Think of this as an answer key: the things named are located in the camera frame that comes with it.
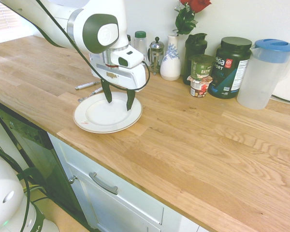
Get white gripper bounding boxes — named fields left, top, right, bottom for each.
left=89, top=53, right=147, bottom=112

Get silver fork white handle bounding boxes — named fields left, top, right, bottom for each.
left=75, top=81, right=101, bottom=91

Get white plate gold rim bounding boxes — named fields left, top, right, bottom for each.
left=72, top=91, right=144, bottom=134

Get glass metal french press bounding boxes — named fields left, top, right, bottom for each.
left=148, top=36, right=165, bottom=76

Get clear bottle green cap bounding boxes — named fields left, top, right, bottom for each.
left=134, top=30, right=148, bottom=64

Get white vase blue print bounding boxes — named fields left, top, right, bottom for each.
left=159, top=33, right=182, bottom=82

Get red white yogurt cup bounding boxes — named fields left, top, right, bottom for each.
left=186, top=75, right=214, bottom=99

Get green oatmeal cup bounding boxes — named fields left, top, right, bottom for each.
left=191, top=54, right=215, bottom=81

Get black shaker bottle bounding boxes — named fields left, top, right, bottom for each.
left=182, top=32, right=208, bottom=86

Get black dishwasher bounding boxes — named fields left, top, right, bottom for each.
left=0, top=97, right=88, bottom=228

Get red roses green leaves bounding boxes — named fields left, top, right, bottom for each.
left=174, top=0, right=212, bottom=37

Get white kitchen cabinet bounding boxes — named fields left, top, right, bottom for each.
left=47, top=131, right=208, bottom=232

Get black protein powder tub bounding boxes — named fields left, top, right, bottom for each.
left=207, top=36, right=253, bottom=100

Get clear pitcher blue lid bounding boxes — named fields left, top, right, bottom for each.
left=236, top=38, right=290, bottom=110

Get white window blind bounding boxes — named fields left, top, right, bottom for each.
left=0, top=0, right=23, bottom=32

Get small spoon white handle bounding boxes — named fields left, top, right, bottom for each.
left=77, top=87, right=103, bottom=103

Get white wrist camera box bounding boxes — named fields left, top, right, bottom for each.
left=110, top=45, right=145, bottom=69

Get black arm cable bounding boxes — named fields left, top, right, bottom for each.
left=35, top=0, right=151, bottom=92

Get silver drawer handle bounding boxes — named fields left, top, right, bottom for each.
left=88, top=172, right=119, bottom=195

